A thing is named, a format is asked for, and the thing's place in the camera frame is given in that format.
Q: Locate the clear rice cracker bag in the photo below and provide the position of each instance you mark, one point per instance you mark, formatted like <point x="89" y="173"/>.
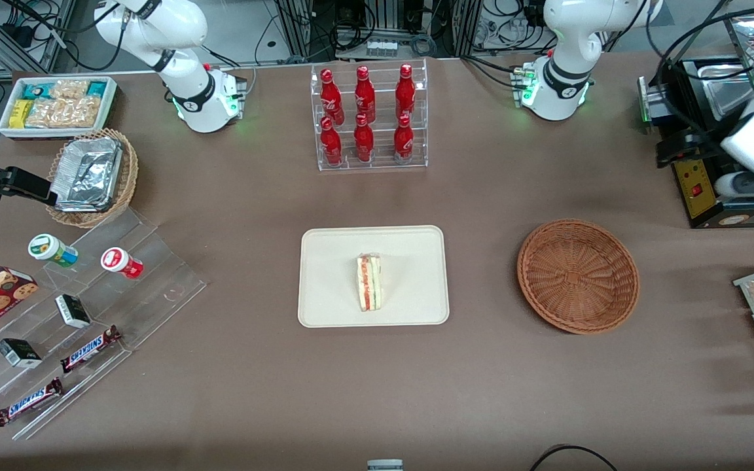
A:
<point x="69" y="89"/>
<point x="63" y="112"/>

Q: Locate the aluminium frame rack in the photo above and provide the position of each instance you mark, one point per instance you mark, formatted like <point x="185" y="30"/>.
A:
<point x="50" y="33"/>

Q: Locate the yellow snack packet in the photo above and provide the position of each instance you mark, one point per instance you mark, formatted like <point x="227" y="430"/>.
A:
<point x="20" y="113"/>

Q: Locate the small grey device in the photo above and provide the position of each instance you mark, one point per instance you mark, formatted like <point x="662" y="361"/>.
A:
<point x="385" y="466"/>

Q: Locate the clear acrylic bottle rack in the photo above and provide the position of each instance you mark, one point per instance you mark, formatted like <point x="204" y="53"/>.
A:
<point x="370" y="167"/>

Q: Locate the white power strip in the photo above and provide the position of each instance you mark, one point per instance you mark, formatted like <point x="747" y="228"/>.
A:
<point x="382" y="48"/>

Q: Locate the oval tan wicker basket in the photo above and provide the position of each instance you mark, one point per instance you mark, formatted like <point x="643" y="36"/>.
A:
<point x="125" y="183"/>

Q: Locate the Snickers chocolate bar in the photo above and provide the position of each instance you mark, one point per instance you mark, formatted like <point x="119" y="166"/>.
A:
<point x="29" y="402"/>
<point x="89" y="350"/>

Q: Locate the stainless steel pan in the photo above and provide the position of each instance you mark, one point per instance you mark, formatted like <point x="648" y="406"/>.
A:
<point x="727" y="91"/>

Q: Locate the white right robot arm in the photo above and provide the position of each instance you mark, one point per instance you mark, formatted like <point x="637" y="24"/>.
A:
<point x="200" y="98"/>

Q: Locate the red cola bottle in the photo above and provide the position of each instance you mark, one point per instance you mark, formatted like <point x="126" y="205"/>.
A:
<point x="331" y="145"/>
<point x="364" y="142"/>
<point x="331" y="98"/>
<point x="403" y="140"/>
<point x="405" y="93"/>
<point x="364" y="97"/>

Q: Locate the triangular sandwich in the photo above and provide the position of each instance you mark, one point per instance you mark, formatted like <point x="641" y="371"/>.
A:
<point x="370" y="284"/>

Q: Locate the white rectangular snack bin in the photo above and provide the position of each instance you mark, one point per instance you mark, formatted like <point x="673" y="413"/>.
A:
<point x="5" y="127"/>

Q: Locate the black countertop appliance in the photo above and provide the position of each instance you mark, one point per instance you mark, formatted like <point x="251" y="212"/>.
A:
<point x="698" y="196"/>

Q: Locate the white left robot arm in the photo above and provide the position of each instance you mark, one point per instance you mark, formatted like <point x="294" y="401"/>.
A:
<point x="563" y="91"/>

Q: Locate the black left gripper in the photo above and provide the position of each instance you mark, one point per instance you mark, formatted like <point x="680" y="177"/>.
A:
<point x="692" y="142"/>

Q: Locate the teal snack packet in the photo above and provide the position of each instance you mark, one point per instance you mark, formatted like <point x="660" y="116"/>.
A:
<point x="36" y="91"/>
<point x="97" y="88"/>

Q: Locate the green lid snack cup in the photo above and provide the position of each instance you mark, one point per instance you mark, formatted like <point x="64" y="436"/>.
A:
<point x="46" y="247"/>

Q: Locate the aluminium foil tray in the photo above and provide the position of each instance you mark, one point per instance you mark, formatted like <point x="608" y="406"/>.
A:
<point x="89" y="173"/>

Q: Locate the red lid snack cup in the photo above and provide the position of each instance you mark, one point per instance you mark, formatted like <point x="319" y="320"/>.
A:
<point x="118" y="260"/>

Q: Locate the cream rectangular plastic tray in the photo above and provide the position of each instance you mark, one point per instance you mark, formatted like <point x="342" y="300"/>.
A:
<point x="416" y="281"/>

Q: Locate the clear acrylic stepped display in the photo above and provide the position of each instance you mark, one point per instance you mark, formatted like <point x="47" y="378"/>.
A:
<point x="154" y="281"/>

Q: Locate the small black carton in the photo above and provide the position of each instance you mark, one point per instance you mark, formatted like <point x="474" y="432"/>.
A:
<point x="72" y="311"/>
<point x="19" y="353"/>

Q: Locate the round brown wicker basket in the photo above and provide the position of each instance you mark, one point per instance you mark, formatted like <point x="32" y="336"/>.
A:
<point x="576" y="278"/>

